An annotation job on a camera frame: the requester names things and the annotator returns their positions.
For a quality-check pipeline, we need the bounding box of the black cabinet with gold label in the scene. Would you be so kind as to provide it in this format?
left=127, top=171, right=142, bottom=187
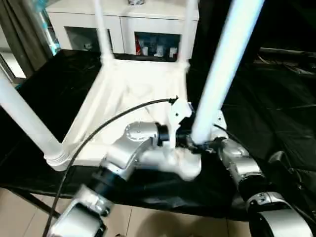
left=195, top=0, right=262, bottom=62

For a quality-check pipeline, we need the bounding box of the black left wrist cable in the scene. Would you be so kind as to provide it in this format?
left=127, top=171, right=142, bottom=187
left=40, top=97, right=179, bottom=237

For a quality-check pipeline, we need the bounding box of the dark low furniture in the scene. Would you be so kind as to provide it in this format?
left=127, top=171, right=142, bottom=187
left=258, top=46, right=316, bottom=72

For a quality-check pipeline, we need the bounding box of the black mat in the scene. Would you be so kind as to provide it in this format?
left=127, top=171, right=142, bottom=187
left=0, top=49, right=316, bottom=223

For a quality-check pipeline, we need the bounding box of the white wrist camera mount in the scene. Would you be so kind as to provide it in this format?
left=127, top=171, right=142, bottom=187
left=166, top=97, right=193, bottom=150
left=209, top=110, right=229, bottom=141

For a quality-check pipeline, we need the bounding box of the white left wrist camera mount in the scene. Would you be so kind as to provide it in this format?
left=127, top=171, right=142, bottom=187
left=166, top=97, right=193, bottom=150

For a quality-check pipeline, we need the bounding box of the black metal table frame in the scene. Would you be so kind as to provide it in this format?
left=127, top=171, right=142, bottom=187
left=24, top=192, right=62, bottom=218

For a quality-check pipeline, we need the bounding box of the white plastic table leg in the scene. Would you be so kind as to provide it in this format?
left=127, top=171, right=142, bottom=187
left=0, top=68, right=71, bottom=171
left=179, top=0, right=198, bottom=69
left=93, top=0, right=116, bottom=64
left=191, top=0, right=266, bottom=148

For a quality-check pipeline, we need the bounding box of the white display cabinet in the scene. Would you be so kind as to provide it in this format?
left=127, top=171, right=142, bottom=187
left=45, top=0, right=199, bottom=61

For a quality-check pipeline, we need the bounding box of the grey door frame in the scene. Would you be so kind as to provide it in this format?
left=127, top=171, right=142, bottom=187
left=0, top=51, right=27, bottom=79

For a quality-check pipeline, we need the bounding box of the light blue rack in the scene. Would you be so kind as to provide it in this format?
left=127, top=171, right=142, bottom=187
left=34, top=0, right=61, bottom=56

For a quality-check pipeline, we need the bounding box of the grey curtain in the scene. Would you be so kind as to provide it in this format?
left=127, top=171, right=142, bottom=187
left=0, top=0, right=54, bottom=75

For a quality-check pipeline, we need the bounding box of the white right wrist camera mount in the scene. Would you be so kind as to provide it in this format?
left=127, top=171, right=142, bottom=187
left=209, top=110, right=229, bottom=141

